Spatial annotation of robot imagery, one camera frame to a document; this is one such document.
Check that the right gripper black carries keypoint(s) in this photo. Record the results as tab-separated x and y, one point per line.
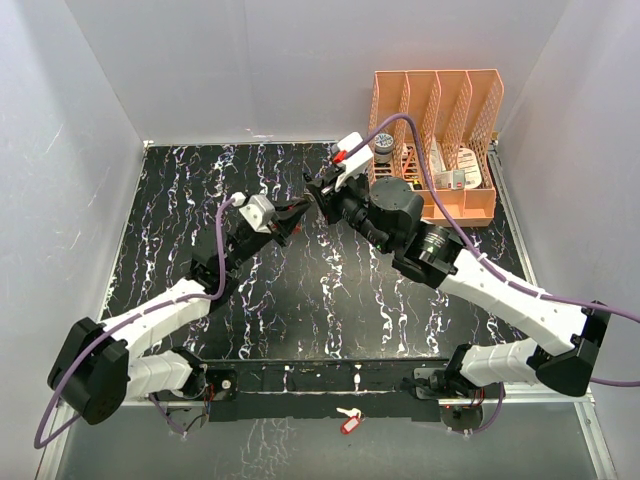
329	197

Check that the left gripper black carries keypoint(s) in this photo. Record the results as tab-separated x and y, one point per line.
289	212

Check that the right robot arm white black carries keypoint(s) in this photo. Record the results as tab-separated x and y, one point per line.
562	341

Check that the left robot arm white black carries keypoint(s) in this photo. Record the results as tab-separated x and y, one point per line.
102	364

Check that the small jar with lid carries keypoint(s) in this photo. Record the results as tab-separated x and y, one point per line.
383	148

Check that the white labelled packet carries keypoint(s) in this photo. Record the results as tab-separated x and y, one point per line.
465	174

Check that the orange file organizer rack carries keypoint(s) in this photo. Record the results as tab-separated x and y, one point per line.
455	113

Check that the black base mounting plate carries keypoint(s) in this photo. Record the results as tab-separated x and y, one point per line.
317	389

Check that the red tag with key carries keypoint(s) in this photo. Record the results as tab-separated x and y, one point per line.
354	418

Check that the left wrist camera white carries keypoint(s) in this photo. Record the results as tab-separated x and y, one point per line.
257	210

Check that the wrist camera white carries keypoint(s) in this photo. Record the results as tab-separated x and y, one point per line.
257	210
357	158

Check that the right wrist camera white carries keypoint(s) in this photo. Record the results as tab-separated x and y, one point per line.
357	158

